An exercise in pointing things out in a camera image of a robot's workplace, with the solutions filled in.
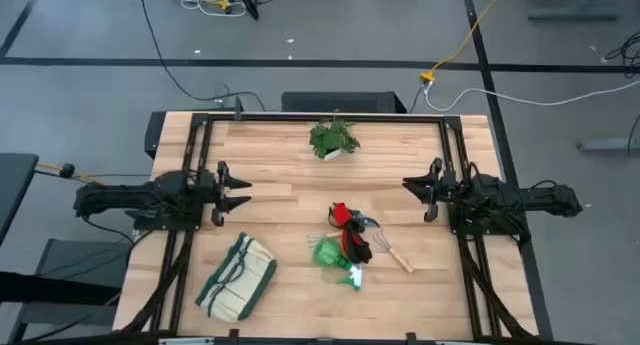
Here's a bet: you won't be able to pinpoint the grey metal stand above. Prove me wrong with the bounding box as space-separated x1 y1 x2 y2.
9 238 132 344

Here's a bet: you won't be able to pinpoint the green plant in white pot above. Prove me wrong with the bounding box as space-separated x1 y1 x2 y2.
308 115 362 162

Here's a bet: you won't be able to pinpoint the yellow extension cable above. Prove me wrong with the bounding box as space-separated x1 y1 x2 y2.
420 0 509 82

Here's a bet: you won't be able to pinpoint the green plastic spray bottle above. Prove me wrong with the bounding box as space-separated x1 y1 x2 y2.
312 237 363 292

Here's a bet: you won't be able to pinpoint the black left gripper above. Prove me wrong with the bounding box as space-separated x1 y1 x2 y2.
199 160 253 227

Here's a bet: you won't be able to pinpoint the wooden handled garden trowel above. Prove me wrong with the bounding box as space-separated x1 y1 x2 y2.
307 229 346 246

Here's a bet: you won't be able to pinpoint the long black floor cable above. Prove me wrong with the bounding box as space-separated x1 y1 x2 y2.
138 0 267 112

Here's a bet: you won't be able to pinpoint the black cable tangle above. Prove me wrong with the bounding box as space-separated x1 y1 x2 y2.
603 32 640 79

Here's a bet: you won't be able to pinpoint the black handled pruning shears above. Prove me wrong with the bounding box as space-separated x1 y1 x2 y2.
349 209 381 229

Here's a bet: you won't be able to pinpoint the wooden handled hand rake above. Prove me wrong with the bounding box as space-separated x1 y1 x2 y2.
372 228 415 274

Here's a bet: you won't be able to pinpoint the black side table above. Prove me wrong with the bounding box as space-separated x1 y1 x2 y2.
0 153 40 246

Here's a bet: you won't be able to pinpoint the black aluminium table frame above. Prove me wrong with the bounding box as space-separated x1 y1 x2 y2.
112 112 541 345

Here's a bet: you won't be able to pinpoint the black computer case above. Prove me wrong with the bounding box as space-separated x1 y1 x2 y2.
281 91 408 114

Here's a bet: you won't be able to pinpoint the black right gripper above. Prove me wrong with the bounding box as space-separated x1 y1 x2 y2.
402 157 459 223

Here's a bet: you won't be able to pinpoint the black sleeved cable bundle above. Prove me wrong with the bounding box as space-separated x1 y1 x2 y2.
119 229 196 336
457 234 531 339

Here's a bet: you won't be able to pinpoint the white power cable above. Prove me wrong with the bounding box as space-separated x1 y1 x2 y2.
424 79 640 112

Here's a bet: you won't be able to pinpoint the black flat panel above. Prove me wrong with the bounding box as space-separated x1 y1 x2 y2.
144 110 167 160

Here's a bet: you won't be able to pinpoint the beige green canvas gardening bag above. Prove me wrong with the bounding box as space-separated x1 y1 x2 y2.
194 231 278 324

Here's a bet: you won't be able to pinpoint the white coiled cable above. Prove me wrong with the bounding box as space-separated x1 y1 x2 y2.
179 0 247 18

